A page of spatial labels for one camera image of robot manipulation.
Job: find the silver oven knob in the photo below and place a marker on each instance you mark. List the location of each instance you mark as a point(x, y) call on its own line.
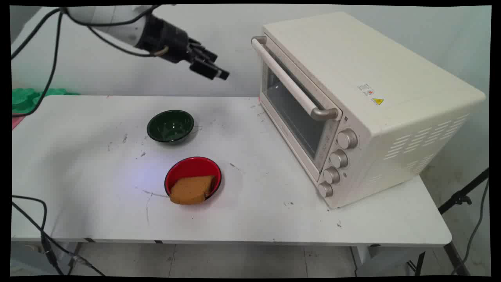
point(331, 175)
point(347, 138)
point(325, 189)
point(339, 158)

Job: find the black tripod stand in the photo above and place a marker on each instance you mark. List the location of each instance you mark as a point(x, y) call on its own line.
point(458, 199)

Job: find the red bowl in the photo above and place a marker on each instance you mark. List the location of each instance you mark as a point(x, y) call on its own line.
point(191, 167)

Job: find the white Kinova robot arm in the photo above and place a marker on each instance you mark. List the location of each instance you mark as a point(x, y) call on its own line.
point(111, 19)

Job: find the green silicone mold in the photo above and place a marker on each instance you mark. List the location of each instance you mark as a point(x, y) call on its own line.
point(23, 98)

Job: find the dark green bowl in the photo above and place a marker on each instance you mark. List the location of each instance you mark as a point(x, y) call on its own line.
point(170, 126)

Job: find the pink mat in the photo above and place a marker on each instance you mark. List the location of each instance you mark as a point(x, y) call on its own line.
point(16, 120)

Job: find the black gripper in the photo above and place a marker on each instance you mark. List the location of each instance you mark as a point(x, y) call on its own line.
point(166, 39)

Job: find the cream toaster oven body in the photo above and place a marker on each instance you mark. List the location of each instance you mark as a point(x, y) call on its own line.
point(352, 58)

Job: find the black table leg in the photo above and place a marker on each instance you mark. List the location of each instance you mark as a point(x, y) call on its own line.
point(456, 258)

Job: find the brown bread slice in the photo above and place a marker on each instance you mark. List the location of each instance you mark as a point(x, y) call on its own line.
point(191, 190)

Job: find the yellow warning label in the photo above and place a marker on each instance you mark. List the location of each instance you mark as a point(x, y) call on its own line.
point(371, 94)

